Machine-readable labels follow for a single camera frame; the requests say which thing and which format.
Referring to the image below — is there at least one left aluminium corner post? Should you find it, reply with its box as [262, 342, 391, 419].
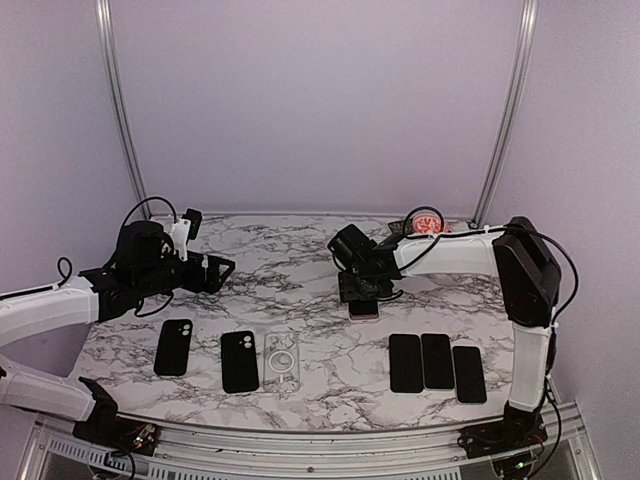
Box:
[95, 0, 147, 201]

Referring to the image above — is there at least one black patterned rectangular plate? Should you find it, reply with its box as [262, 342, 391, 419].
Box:
[388, 220, 414, 241]

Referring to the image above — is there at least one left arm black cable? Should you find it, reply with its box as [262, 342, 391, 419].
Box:
[121, 196, 179, 236]

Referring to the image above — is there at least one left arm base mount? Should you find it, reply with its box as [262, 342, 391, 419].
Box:
[72, 377, 159, 457]

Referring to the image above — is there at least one aluminium front rail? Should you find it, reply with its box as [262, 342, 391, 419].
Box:
[19, 399, 601, 480]

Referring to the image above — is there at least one black phone case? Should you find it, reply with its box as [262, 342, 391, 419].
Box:
[153, 319, 193, 377]
[220, 331, 259, 394]

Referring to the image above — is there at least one aluminium corner post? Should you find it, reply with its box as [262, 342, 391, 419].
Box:
[95, 0, 147, 201]
[472, 0, 539, 225]

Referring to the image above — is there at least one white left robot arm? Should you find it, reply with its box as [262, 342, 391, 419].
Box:
[1, 219, 235, 445]

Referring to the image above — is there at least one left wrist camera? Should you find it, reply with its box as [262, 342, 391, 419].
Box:
[160, 208, 203, 262]

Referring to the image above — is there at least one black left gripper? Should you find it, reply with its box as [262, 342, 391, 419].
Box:
[135, 250, 236, 299]

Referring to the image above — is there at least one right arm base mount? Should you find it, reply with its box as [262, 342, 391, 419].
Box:
[457, 402, 548, 459]

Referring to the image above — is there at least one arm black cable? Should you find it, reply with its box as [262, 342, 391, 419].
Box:
[121, 196, 179, 236]
[403, 207, 579, 331]

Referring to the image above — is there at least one clear magsafe phone case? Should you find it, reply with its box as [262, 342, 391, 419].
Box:
[262, 332, 301, 394]

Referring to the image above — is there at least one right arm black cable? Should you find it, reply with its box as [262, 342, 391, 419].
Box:
[403, 207, 579, 331]

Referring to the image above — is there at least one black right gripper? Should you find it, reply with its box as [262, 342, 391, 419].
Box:
[338, 269, 392, 303]

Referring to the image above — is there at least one pink phone case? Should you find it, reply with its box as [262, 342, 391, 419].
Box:
[348, 300, 379, 322]

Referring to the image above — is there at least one black phone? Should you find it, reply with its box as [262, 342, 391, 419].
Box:
[421, 333, 455, 390]
[389, 334, 424, 393]
[452, 346, 487, 404]

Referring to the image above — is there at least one red white patterned bowl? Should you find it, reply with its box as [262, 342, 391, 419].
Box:
[412, 213, 451, 235]

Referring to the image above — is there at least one right aluminium corner post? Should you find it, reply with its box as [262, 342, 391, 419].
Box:
[472, 0, 539, 225]

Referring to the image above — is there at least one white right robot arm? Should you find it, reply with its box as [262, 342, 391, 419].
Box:
[327, 216, 562, 448]

